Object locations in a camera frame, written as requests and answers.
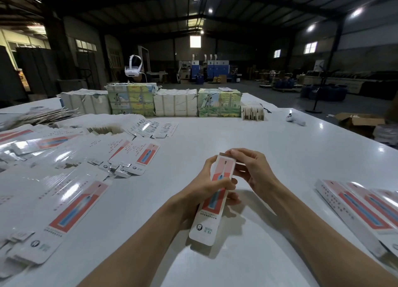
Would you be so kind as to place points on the person's right hand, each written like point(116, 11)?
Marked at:
point(256, 170)

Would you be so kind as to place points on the small wall window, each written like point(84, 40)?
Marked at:
point(277, 53)

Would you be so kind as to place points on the person's right forearm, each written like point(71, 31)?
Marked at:
point(333, 241)

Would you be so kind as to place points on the green yellow carton bundle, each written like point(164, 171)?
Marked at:
point(132, 99)

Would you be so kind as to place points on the blue machine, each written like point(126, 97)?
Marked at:
point(216, 70)

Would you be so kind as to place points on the double wall window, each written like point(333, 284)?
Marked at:
point(310, 48)

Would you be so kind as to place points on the small white object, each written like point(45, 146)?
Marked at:
point(295, 117)

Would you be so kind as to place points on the white headset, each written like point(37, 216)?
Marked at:
point(134, 67)

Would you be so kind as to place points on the black floor stand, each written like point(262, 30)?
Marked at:
point(323, 88)

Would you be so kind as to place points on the small black tool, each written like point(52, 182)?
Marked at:
point(266, 107)

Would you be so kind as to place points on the square bright window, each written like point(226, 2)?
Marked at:
point(195, 42)

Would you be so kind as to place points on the toothbrush carton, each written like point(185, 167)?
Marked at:
point(204, 227)

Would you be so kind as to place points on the person's left hand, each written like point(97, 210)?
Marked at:
point(202, 190)

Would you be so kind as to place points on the white plastic bags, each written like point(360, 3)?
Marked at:
point(385, 134)

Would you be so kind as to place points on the blue bins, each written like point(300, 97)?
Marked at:
point(324, 93)

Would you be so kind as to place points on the green printed carton bundle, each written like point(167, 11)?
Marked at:
point(219, 102)

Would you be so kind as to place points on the dark grey cabinet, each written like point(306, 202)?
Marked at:
point(36, 71)

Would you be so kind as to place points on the pile of grey flat sheets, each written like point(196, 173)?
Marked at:
point(37, 117)

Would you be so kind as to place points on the open cardboard box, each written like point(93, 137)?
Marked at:
point(360, 123)

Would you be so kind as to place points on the person's left forearm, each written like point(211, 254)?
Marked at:
point(137, 251)

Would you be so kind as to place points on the pile of carton blanks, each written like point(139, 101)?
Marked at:
point(59, 179)

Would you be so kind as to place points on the small beige card stack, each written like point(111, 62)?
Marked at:
point(252, 112)

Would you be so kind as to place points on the grey crate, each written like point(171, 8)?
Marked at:
point(72, 86)

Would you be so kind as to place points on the row of white cartons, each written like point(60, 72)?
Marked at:
point(175, 102)
point(84, 102)

